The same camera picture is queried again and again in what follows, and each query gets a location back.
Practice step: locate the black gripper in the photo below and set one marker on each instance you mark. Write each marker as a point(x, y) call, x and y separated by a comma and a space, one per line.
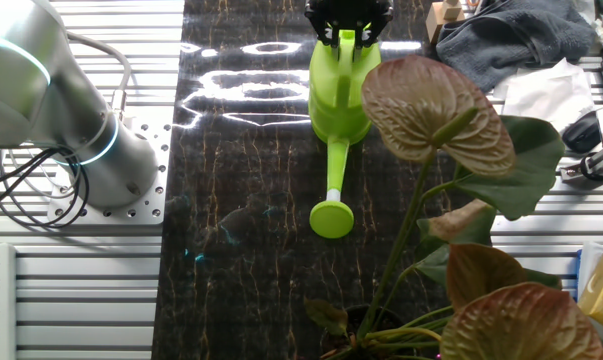
point(351, 12)

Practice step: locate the lime green watering can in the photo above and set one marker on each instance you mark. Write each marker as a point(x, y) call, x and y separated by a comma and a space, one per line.
point(336, 100)

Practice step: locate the plant in red pot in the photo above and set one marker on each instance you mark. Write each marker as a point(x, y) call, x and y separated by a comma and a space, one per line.
point(431, 105)

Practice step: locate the grey towel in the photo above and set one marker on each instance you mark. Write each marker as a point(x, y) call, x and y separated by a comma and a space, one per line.
point(521, 35)

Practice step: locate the black marble pattern mat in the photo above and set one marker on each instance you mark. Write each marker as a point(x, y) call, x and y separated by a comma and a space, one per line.
point(256, 175)

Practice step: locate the aluminium camera mount bar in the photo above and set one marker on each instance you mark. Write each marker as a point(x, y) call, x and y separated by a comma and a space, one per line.
point(573, 172)

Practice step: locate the wooden block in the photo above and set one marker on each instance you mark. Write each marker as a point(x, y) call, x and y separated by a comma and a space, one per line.
point(436, 20)

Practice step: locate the white paper towel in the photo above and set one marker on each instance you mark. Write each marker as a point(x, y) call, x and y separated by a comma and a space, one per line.
point(546, 95)

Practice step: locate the perforated silver base plate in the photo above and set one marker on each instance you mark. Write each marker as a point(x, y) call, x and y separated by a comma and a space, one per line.
point(151, 200)

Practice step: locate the black computer mouse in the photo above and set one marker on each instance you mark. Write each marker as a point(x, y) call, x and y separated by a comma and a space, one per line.
point(581, 132)

